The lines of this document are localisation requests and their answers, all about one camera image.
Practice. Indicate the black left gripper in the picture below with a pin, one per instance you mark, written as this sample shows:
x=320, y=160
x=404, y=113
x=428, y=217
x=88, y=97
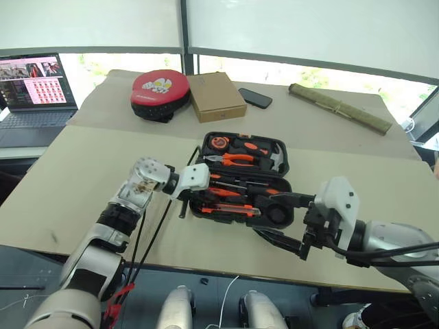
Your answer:
x=189, y=195

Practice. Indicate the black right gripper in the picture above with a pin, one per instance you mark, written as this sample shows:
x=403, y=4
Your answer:
x=320, y=226

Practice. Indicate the black electrical tape roll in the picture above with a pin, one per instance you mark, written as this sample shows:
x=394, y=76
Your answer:
x=276, y=214

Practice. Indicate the orange voltage tester pen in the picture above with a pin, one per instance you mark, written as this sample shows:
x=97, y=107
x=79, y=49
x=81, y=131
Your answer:
x=223, y=192

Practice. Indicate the silver shaft orange black screwdriver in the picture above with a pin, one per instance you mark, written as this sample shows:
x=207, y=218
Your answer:
x=260, y=190

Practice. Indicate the orange black utility knife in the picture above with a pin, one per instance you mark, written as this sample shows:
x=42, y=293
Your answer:
x=229, y=209

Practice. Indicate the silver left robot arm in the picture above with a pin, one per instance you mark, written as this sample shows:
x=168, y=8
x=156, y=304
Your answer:
x=103, y=236

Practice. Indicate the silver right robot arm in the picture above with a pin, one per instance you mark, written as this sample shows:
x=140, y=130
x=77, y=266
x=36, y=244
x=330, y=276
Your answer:
x=394, y=240

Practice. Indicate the black tool case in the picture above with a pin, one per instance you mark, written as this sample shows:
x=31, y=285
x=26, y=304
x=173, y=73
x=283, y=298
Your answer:
x=274, y=161

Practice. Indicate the orange black tape measure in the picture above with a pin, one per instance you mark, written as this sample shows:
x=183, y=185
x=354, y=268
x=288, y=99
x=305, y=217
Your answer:
x=219, y=142

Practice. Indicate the orange black claw hammer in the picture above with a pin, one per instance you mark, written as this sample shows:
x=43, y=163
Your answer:
x=274, y=157

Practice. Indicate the brown cardboard box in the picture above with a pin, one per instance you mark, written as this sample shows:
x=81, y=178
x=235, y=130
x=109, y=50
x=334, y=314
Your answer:
x=216, y=96

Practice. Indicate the silver robot right leg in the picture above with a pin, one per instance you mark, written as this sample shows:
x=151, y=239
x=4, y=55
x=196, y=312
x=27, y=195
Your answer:
x=260, y=310

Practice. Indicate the silver robot leg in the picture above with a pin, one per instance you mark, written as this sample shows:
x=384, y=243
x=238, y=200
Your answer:
x=176, y=308
x=260, y=310

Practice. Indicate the red round boxing pad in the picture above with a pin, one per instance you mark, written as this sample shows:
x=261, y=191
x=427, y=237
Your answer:
x=159, y=89

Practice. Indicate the small black floor object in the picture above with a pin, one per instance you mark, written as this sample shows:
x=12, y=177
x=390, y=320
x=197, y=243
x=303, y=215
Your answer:
x=204, y=281

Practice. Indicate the large brown cardboard sheet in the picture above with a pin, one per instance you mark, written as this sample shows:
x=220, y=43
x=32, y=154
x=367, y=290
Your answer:
x=85, y=171

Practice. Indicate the black smartphone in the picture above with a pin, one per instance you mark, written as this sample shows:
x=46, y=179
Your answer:
x=255, y=98

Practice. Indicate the white sneaker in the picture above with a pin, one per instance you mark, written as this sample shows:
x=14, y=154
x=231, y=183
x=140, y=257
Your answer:
x=353, y=318

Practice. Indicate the rolled green bamboo mat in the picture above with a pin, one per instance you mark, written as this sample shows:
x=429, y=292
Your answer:
x=339, y=108

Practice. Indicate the silver robot left leg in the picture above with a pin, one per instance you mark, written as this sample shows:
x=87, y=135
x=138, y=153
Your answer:
x=176, y=308

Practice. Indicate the small white device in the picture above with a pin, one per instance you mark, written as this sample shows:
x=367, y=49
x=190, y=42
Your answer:
x=409, y=125

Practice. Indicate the open laptop computer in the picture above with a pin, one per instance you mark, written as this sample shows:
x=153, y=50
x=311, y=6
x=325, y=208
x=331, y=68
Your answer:
x=34, y=96

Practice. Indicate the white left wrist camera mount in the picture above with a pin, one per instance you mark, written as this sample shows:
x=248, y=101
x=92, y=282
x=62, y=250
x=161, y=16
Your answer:
x=193, y=176

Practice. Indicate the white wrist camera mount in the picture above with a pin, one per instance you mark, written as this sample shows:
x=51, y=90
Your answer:
x=337, y=202
x=193, y=176

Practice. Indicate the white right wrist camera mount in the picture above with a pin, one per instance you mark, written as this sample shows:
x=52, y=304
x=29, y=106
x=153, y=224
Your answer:
x=337, y=202

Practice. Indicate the dark window frame post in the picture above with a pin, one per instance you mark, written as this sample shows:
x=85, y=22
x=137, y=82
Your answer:
x=189, y=34

